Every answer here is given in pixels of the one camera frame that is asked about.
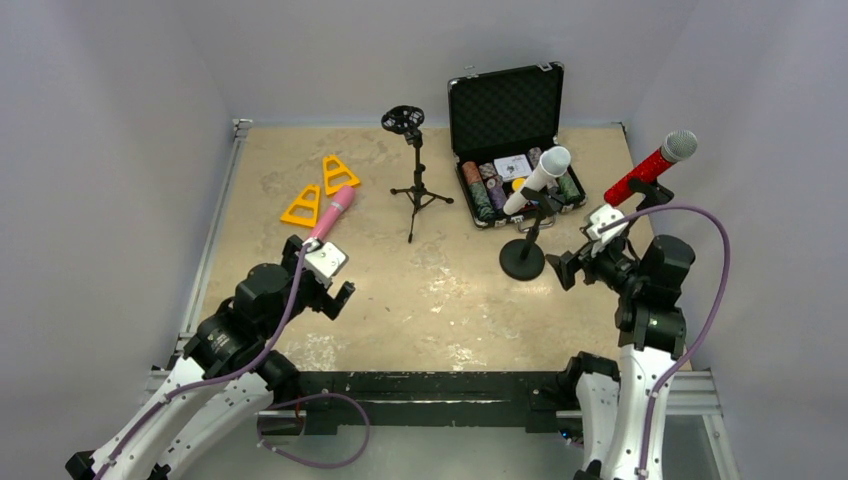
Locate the yellow triangle stand far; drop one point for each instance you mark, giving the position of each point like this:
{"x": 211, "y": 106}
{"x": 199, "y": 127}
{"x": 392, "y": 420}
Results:
{"x": 336, "y": 175}

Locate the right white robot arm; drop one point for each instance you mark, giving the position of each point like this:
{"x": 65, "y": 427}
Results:
{"x": 623, "y": 402}

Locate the black poker chip case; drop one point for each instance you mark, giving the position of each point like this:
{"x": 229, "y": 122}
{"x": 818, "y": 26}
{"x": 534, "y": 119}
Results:
{"x": 501, "y": 114}

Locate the yellow triangle stand near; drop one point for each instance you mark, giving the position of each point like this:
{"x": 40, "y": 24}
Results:
{"x": 304, "y": 210}

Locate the black tripod mic stand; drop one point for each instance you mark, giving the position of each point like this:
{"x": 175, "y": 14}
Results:
{"x": 406, "y": 120}

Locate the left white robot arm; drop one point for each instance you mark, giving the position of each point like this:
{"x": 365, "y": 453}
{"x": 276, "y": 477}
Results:
{"x": 227, "y": 371}

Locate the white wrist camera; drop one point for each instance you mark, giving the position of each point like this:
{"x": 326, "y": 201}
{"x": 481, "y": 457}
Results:
{"x": 325, "y": 260}
{"x": 602, "y": 226}

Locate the yellow triangle stand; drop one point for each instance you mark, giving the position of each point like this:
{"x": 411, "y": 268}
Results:
{"x": 336, "y": 175}
{"x": 304, "y": 210}

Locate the white card deck box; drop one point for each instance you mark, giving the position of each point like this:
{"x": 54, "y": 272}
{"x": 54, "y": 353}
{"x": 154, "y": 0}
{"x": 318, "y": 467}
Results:
{"x": 513, "y": 167}

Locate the pink microphone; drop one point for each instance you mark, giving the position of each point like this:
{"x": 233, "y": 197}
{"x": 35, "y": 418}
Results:
{"x": 340, "y": 202}

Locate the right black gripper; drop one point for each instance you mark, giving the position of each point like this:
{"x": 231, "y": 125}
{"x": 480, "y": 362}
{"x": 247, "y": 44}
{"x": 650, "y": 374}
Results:
{"x": 594, "y": 252}

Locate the white microphone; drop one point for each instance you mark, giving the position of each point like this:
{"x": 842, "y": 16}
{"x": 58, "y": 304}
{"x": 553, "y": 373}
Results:
{"x": 553, "y": 164}

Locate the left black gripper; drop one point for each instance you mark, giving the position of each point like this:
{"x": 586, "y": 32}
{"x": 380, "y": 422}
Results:
{"x": 310, "y": 293}

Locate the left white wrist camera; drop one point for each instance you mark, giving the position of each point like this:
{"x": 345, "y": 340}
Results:
{"x": 325, "y": 260}

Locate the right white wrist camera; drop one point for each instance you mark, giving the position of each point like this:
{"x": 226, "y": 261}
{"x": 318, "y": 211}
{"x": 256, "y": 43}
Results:
{"x": 602, "y": 226}

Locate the red glitter microphone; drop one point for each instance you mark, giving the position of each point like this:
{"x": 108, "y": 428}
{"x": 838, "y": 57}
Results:
{"x": 677, "y": 147}

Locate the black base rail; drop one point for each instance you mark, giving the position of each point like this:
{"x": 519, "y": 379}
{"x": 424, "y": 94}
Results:
{"x": 533, "y": 401}

